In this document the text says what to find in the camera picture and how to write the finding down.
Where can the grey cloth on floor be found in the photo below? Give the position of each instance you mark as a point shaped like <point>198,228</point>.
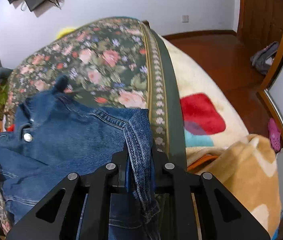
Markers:
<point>263,59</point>

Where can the blue denim jacket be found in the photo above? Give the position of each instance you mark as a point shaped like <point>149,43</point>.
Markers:
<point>54,135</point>

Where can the white wall socket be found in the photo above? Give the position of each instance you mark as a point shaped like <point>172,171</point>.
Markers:
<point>185,18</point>

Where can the yellow round object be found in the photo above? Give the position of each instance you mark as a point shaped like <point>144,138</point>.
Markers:
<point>64,31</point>

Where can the beige colourful fleece blanket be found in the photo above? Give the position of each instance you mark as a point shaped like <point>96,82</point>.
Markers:
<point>217,141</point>

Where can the dark floral bedspread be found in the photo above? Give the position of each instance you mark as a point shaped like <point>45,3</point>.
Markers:
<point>115,62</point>

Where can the wooden door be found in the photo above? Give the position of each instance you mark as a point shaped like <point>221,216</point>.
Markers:
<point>260,23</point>

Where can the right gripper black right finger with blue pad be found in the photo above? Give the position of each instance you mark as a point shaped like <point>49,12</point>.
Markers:
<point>200,207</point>

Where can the pink croc shoe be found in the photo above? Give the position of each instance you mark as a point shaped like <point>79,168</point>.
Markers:
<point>274,135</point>

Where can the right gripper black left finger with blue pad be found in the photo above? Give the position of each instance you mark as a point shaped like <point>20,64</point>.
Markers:
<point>77,207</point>

